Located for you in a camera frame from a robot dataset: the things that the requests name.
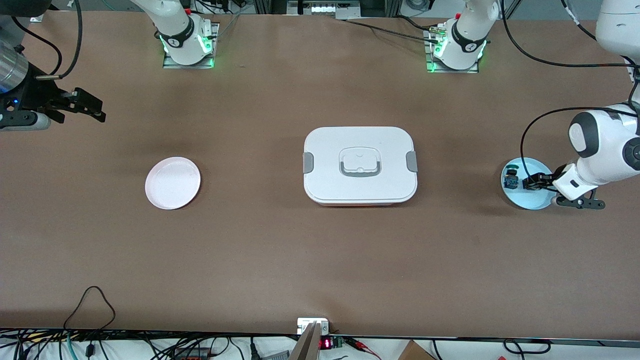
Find white lidded lunch box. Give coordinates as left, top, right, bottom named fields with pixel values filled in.
left=303, top=126, right=418, bottom=207

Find round pink plate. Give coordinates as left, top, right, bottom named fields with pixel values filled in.
left=145, top=156, right=202, bottom=210

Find white bracket with wooden bar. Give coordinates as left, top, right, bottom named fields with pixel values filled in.
left=290, top=317, right=331, bottom=360

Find grey lunch box lid handle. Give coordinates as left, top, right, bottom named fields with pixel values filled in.
left=338, top=146, right=383, bottom=178

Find black cable across table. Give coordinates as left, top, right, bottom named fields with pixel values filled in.
left=340, top=18, right=441, bottom=44

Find round light blue plate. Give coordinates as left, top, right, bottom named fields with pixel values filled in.
left=501, top=157, right=557, bottom=211

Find thin black looped cable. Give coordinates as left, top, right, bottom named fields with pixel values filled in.
left=63, top=286, right=117, bottom=331

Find black looped floor cable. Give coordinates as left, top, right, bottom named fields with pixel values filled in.
left=502, top=338, right=552, bottom=355

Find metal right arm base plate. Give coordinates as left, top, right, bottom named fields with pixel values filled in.
left=162, top=22, right=220, bottom=69

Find red clip test lead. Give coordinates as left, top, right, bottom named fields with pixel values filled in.
left=345, top=337, right=382, bottom=360

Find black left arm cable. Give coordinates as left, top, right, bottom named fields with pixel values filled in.
left=500, top=0, right=640, bottom=193

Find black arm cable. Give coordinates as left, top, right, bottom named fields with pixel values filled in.
left=500, top=0, right=640, bottom=193
left=11, top=0, right=84, bottom=81

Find blue push button switch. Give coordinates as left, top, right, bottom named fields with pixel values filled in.
left=502, top=164, right=521, bottom=190

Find silver device with white label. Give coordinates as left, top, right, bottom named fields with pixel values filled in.
left=287, top=0, right=361, bottom=20

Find brown cardboard box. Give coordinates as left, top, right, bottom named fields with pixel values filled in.
left=397, top=340, right=436, bottom=360

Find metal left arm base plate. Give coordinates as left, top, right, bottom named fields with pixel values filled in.
left=425, top=25, right=480, bottom=74

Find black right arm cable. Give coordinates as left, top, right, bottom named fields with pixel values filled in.
left=11, top=0, right=84, bottom=81

